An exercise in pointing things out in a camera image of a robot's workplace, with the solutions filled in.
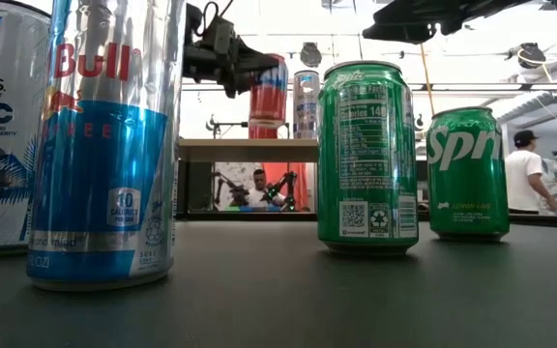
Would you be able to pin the black round hanging reel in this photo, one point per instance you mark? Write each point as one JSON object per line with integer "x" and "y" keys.
{"x": 530, "y": 55}

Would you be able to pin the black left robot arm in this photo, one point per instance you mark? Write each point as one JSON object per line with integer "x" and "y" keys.
{"x": 192, "y": 19}

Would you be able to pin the black background robot arm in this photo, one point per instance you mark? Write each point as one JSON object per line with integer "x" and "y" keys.
{"x": 285, "y": 186}
{"x": 232, "y": 191}

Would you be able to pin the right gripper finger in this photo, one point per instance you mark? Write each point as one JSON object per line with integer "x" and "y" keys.
{"x": 404, "y": 26}

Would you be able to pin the grey round hanging reel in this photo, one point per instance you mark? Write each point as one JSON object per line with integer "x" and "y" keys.
{"x": 311, "y": 54}

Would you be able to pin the blue silver Red Bull can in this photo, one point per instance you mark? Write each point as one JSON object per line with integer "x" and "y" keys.
{"x": 104, "y": 169}

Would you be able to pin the person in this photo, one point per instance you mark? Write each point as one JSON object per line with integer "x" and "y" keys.
{"x": 259, "y": 198}
{"x": 522, "y": 174}

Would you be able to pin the white patterned panel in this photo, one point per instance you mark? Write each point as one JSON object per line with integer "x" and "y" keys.
{"x": 232, "y": 166}

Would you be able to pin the black hook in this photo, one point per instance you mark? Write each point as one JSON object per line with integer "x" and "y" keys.
{"x": 419, "y": 122}

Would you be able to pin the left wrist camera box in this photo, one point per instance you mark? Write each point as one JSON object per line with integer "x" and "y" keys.
{"x": 224, "y": 36}

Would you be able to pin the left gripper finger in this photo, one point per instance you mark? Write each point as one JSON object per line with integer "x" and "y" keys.
{"x": 254, "y": 65}

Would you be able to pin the green Sprite can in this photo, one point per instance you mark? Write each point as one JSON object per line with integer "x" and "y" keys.
{"x": 467, "y": 183}
{"x": 368, "y": 159}

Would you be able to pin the small wooden shelf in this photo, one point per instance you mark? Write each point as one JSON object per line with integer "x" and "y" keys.
{"x": 240, "y": 151}

